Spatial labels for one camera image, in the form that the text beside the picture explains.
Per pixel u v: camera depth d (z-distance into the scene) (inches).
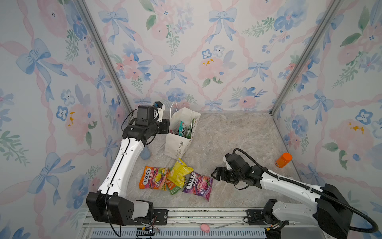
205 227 27.5
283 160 33.6
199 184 32.1
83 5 27.1
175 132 36.4
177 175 32.3
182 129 36.2
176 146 31.3
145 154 37.2
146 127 21.6
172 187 32.2
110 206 14.9
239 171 24.7
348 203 17.1
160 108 26.2
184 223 29.0
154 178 33.0
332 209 15.9
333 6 27.1
